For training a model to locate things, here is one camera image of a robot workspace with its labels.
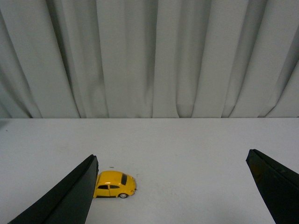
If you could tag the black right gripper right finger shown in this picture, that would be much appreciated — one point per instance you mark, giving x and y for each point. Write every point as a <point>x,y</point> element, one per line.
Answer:
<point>278,186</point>

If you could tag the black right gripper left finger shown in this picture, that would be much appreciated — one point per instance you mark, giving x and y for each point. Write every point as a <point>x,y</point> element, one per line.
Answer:
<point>68,202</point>

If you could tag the yellow beetle toy car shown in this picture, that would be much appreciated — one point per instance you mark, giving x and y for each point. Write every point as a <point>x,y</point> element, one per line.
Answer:
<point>114,184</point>

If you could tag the white pleated curtain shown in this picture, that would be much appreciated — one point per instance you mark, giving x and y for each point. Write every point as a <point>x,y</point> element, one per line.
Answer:
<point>149,58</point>

